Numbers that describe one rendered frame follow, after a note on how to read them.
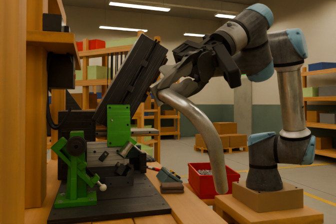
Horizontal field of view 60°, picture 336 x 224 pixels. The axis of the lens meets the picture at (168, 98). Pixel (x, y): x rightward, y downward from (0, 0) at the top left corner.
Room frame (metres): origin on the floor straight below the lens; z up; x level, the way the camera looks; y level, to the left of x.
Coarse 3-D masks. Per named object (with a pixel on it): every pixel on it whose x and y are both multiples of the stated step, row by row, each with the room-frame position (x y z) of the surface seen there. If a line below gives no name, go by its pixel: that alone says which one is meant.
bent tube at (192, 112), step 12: (156, 84) 0.60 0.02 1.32; (156, 96) 0.61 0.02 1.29; (168, 96) 0.58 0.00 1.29; (180, 96) 0.57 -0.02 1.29; (180, 108) 0.55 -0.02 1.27; (192, 108) 0.54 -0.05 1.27; (192, 120) 0.54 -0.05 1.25; (204, 120) 0.53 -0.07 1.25; (204, 132) 0.54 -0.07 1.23; (216, 132) 0.54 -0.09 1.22; (216, 144) 0.54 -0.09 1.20; (216, 156) 0.56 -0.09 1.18; (216, 168) 0.59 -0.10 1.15; (216, 180) 0.62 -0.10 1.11
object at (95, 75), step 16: (80, 48) 4.70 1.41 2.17; (96, 48) 4.52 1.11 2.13; (112, 48) 4.22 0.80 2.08; (128, 48) 4.07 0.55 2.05; (112, 64) 4.22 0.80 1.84; (80, 80) 4.61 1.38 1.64; (96, 80) 4.37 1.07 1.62; (48, 96) 5.07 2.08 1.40; (80, 96) 4.71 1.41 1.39; (96, 96) 4.99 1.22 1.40; (96, 128) 4.53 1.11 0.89; (144, 144) 4.09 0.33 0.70; (48, 160) 5.19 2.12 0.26
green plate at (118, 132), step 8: (112, 104) 1.47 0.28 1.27; (120, 104) 1.48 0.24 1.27; (128, 104) 1.49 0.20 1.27; (112, 112) 1.45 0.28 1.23; (120, 112) 1.46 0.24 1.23; (128, 112) 1.47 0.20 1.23; (112, 120) 1.44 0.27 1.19; (120, 120) 1.45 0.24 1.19; (128, 120) 1.46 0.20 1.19; (112, 128) 1.43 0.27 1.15; (120, 128) 1.44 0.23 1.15; (128, 128) 1.45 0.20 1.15; (112, 136) 1.42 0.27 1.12; (120, 136) 1.43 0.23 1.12; (128, 136) 1.44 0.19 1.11; (112, 144) 1.41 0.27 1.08; (120, 144) 1.42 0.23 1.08
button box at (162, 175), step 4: (160, 168) 1.49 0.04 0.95; (164, 168) 1.45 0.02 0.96; (160, 172) 1.46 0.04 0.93; (164, 172) 1.41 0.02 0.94; (168, 172) 1.37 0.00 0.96; (156, 176) 1.47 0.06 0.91; (160, 176) 1.42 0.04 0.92; (164, 176) 1.38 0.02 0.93; (168, 176) 1.35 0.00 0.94; (172, 176) 1.36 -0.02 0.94; (176, 176) 1.38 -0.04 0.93; (160, 180) 1.39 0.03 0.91; (164, 180) 1.35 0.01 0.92; (168, 180) 1.35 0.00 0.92; (172, 180) 1.36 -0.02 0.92; (176, 180) 1.36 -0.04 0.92; (180, 180) 1.37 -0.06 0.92
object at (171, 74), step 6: (162, 66) 0.64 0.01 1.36; (168, 66) 0.63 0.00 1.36; (186, 66) 0.61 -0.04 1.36; (162, 72) 0.62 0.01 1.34; (168, 72) 0.60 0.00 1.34; (174, 72) 0.60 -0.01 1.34; (180, 72) 0.60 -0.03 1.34; (186, 72) 0.62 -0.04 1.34; (162, 78) 0.60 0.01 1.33; (168, 78) 0.59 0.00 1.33; (174, 78) 0.60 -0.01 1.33; (162, 84) 0.59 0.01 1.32; (168, 84) 0.60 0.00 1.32
